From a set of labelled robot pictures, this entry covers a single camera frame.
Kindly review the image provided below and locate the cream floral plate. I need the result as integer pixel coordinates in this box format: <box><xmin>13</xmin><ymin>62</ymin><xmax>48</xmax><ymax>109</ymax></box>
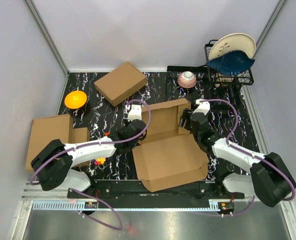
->
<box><xmin>208</xmin><ymin>33</ymin><xmax>256</xmax><ymax>60</ymax></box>

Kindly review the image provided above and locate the closed cardboard box back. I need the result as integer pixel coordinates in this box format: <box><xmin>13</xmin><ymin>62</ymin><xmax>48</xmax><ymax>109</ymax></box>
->
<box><xmin>95</xmin><ymin>62</ymin><xmax>147</xmax><ymax>107</ymax></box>

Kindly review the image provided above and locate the beige cup in rack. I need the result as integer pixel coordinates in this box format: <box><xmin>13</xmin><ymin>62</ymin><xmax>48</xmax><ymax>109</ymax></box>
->
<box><xmin>215</xmin><ymin>77</ymin><xmax>232</xmax><ymax>88</ymax></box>

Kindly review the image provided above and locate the small cardboard box left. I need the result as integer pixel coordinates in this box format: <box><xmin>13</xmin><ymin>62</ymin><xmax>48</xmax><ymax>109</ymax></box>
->
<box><xmin>69</xmin><ymin>127</ymin><xmax>91</xmax><ymax>168</ymax></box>

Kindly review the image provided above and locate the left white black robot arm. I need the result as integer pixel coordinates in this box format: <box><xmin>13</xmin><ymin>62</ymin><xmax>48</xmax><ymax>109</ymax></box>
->
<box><xmin>30</xmin><ymin>119</ymin><xmax>147</xmax><ymax>198</ymax></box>

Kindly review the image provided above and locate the orange bowl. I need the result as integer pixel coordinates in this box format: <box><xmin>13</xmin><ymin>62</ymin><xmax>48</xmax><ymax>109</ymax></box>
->
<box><xmin>64</xmin><ymin>90</ymin><xmax>88</xmax><ymax>110</ymax></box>

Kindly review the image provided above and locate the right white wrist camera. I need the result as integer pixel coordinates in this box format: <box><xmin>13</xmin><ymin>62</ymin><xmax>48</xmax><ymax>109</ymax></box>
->
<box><xmin>192</xmin><ymin>99</ymin><xmax>210</xmax><ymax>116</ymax></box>

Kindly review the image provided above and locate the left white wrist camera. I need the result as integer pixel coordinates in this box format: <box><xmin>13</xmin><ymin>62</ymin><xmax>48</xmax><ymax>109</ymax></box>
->
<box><xmin>126</xmin><ymin>104</ymin><xmax>142</xmax><ymax>122</ymax></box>

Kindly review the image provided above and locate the large cardboard box left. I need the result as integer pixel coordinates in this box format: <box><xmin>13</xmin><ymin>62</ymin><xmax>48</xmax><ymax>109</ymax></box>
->
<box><xmin>25</xmin><ymin>114</ymin><xmax>73</xmax><ymax>173</ymax></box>

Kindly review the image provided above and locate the pink patterned bowl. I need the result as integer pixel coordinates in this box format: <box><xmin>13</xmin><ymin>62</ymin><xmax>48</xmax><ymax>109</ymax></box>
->
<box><xmin>177</xmin><ymin>71</ymin><xmax>197</xmax><ymax>89</ymax></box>

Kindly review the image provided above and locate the black wire dish rack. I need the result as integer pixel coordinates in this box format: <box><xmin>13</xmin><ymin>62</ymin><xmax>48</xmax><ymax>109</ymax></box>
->
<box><xmin>166</xmin><ymin>39</ymin><xmax>255</xmax><ymax>111</ymax></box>

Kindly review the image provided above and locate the rainbow flower toy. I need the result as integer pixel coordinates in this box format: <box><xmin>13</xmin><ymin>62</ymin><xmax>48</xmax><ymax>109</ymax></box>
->
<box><xmin>94</xmin><ymin>157</ymin><xmax>106</xmax><ymax>165</ymax></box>

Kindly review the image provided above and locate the blue leaf plate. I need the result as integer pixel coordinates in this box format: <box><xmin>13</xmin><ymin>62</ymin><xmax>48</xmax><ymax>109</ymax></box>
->
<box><xmin>206</xmin><ymin>50</ymin><xmax>255</xmax><ymax>76</ymax></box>

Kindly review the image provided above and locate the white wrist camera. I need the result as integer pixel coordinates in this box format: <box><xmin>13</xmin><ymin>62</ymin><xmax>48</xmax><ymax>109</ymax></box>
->
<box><xmin>126</xmin><ymin>104</ymin><xmax>142</xmax><ymax>122</ymax></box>
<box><xmin>192</xmin><ymin>99</ymin><xmax>210</xmax><ymax>116</ymax></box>

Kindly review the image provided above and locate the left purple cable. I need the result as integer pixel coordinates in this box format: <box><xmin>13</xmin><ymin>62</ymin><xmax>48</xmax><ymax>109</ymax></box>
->
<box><xmin>29</xmin><ymin>99</ymin><xmax>152</xmax><ymax>230</ymax></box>

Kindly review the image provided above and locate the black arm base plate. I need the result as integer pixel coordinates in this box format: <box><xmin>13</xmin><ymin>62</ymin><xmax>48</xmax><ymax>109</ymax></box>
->
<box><xmin>83</xmin><ymin>180</ymin><xmax>245</xmax><ymax>200</ymax></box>

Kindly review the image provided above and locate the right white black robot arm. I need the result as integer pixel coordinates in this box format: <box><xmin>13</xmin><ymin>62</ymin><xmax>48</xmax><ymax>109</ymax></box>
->
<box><xmin>179</xmin><ymin>108</ymin><xmax>296</xmax><ymax>208</ymax></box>

